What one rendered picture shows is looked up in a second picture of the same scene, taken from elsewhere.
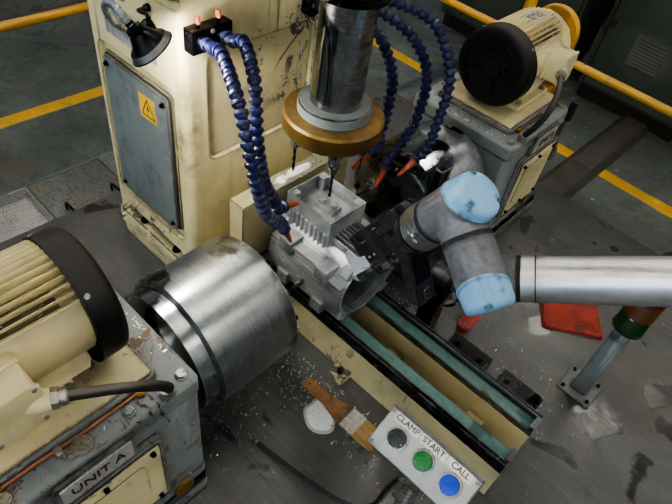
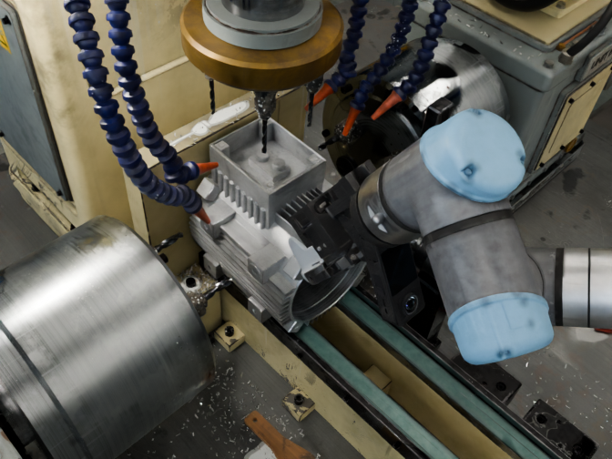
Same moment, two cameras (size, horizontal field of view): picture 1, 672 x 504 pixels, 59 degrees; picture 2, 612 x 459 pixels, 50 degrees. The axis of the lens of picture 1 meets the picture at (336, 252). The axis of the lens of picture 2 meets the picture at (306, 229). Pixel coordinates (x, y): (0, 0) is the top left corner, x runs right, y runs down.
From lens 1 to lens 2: 0.31 m
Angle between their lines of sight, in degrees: 5
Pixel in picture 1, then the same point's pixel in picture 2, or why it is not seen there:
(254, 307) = (136, 331)
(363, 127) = (306, 42)
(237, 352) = (107, 403)
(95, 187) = not seen: hidden behind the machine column
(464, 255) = (461, 260)
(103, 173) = not seen: hidden behind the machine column
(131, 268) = (22, 252)
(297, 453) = not seen: outside the picture
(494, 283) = (515, 311)
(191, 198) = (73, 158)
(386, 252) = (342, 243)
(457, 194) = (446, 151)
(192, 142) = (57, 75)
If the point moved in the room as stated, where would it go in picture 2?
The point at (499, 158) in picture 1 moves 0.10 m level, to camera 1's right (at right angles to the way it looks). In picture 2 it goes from (532, 88) to (596, 98)
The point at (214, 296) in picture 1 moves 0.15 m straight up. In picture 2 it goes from (68, 317) to (31, 217)
